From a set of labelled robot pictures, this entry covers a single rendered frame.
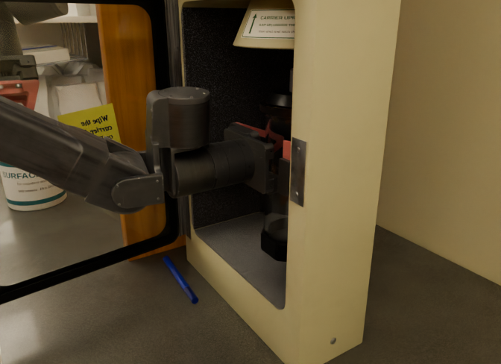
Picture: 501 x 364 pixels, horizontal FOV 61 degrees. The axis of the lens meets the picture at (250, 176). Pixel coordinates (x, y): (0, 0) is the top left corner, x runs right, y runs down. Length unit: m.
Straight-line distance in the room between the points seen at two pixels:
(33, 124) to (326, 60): 0.29
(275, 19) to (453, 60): 0.40
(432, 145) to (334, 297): 0.42
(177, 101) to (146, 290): 0.36
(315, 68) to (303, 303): 0.26
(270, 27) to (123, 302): 0.46
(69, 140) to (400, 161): 0.65
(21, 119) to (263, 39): 0.26
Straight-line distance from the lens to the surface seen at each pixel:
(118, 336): 0.64
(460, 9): 0.82
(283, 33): 0.49
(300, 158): 0.43
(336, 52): 0.42
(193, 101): 0.46
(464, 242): 0.86
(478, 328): 0.71
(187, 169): 0.49
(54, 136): 0.46
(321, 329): 0.55
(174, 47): 0.67
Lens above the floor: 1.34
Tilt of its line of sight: 20 degrees down
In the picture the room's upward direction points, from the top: straight up
